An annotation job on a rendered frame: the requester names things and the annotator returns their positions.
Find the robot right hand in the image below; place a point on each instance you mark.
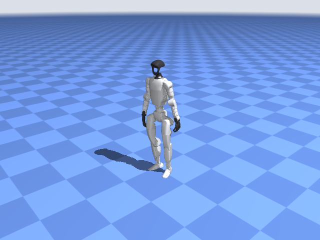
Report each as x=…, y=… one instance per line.
x=143, y=118

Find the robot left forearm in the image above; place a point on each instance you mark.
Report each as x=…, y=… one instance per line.
x=175, y=113

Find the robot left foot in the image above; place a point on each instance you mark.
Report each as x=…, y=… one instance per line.
x=167, y=173

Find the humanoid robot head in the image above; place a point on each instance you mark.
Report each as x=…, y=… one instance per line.
x=157, y=64

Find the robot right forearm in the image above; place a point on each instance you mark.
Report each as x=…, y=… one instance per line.
x=145, y=105

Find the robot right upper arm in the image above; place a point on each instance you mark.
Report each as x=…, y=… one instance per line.
x=147, y=95

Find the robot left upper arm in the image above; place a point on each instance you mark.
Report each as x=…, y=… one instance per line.
x=169, y=89

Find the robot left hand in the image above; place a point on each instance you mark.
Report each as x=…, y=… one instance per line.
x=177, y=125

